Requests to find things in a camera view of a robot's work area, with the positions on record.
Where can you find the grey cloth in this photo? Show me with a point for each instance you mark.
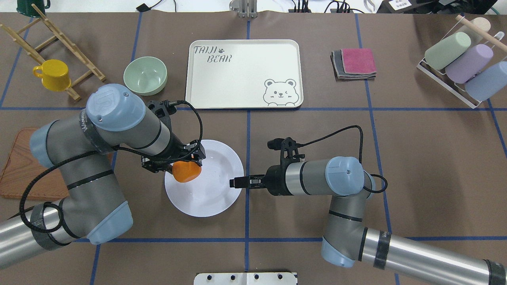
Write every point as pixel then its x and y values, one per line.
pixel 338 67

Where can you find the aluminium frame post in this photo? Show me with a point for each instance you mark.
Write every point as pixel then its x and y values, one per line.
pixel 246 9

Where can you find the yellow mug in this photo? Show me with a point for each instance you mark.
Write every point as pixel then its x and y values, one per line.
pixel 54 75

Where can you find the small black device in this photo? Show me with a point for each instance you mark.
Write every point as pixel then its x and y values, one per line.
pixel 143 7

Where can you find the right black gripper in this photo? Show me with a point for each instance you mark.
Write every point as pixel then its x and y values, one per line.
pixel 275 181

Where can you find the green cup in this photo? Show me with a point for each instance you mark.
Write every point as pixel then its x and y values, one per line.
pixel 447 50

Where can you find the green bowl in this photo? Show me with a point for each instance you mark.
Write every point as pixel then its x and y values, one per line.
pixel 145 76

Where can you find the beige cup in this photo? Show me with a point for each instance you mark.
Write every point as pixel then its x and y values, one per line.
pixel 482 24

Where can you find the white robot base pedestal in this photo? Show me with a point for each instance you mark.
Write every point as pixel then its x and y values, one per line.
pixel 247 278

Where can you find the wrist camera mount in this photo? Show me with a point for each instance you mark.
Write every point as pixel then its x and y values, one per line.
pixel 289 149
pixel 163 110

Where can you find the orange fruit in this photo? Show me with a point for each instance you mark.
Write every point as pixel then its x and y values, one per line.
pixel 185 171

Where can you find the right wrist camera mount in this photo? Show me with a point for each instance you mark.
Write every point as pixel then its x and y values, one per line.
pixel 289 149

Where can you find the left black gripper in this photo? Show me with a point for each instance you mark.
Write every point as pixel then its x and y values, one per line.
pixel 177 150

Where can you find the white wire cup rack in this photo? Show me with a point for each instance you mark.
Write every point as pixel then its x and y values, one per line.
pixel 496 41

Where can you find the blue cup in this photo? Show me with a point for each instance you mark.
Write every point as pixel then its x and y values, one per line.
pixel 488 82

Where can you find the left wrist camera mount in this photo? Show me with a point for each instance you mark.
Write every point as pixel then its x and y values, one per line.
pixel 163 110

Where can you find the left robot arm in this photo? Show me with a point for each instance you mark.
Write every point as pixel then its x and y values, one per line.
pixel 114 119

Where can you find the wooden tray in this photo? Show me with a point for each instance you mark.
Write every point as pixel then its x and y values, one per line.
pixel 21 168

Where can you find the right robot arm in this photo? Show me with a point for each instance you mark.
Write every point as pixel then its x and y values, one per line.
pixel 346 239

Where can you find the purple cup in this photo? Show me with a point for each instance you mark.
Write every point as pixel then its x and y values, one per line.
pixel 469 64

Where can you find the white round plate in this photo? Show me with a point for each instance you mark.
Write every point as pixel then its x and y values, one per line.
pixel 210 193

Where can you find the cream bear tray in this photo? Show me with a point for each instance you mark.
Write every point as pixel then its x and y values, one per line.
pixel 259 73

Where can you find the dark green mug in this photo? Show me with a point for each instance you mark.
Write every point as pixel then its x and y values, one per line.
pixel 33 8

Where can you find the pink cloth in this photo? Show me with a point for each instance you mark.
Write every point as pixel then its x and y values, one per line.
pixel 358 61

